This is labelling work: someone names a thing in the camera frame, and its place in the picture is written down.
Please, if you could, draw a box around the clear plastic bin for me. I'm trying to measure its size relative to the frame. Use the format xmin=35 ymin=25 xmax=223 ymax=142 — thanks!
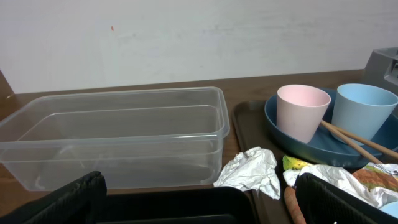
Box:
xmin=1 ymin=87 xmax=229 ymax=191

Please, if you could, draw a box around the light blue bowl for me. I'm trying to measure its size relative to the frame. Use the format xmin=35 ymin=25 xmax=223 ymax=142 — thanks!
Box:
xmin=380 ymin=201 xmax=398 ymax=218

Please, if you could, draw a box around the pink cup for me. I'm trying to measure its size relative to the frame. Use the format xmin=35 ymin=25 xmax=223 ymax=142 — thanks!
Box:
xmin=277 ymin=85 xmax=331 ymax=143

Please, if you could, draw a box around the wooden chopstick right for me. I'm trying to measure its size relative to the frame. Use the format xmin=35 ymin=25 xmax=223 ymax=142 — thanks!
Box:
xmin=331 ymin=124 xmax=397 ymax=159

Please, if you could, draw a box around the black plastic tray bin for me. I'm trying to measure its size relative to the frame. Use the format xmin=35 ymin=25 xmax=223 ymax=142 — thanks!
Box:
xmin=95 ymin=187 xmax=257 ymax=224

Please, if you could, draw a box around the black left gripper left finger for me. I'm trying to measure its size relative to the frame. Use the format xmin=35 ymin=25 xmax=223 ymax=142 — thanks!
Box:
xmin=1 ymin=171 xmax=107 ymax=224

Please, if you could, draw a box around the wooden chopstick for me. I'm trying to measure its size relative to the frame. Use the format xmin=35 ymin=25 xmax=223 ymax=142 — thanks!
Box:
xmin=320 ymin=120 xmax=382 ymax=164
xmin=331 ymin=124 xmax=397 ymax=159

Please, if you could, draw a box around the yellow green snack wrapper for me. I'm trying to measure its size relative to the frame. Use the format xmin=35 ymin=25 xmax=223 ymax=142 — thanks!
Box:
xmin=282 ymin=155 xmax=397 ymax=192

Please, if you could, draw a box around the light blue cup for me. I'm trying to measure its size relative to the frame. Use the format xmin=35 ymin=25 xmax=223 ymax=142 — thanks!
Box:
xmin=331 ymin=83 xmax=397 ymax=140

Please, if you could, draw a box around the dark blue plate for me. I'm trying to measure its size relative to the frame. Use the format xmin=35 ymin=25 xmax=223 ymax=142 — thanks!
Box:
xmin=264 ymin=88 xmax=397 ymax=169

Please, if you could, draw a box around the orange carrot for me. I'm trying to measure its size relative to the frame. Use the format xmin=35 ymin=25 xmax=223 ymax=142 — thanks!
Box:
xmin=284 ymin=186 xmax=307 ymax=224

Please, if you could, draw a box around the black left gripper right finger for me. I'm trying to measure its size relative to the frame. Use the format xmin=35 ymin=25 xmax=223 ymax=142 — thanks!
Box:
xmin=295 ymin=173 xmax=397 ymax=224

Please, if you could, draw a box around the wooden chopstick left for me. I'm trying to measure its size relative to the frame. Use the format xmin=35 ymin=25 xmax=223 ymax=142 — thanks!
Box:
xmin=320 ymin=120 xmax=382 ymax=164

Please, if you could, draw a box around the brown serving tray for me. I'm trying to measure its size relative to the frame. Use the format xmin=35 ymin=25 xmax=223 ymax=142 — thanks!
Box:
xmin=231 ymin=100 xmax=398 ymax=224

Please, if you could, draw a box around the white tissue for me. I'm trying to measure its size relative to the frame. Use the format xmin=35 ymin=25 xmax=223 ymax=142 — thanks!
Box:
xmin=283 ymin=164 xmax=397 ymax=208

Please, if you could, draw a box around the white paper napkin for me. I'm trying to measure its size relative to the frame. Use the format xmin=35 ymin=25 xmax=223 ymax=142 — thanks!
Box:
xmin=213 ymin=147 xmax=281 ymax=200

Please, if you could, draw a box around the grey dishwasher rack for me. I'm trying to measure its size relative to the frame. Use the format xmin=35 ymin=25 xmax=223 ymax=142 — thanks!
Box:
xmin=361 ymin=47 xmax=398 ymax=95

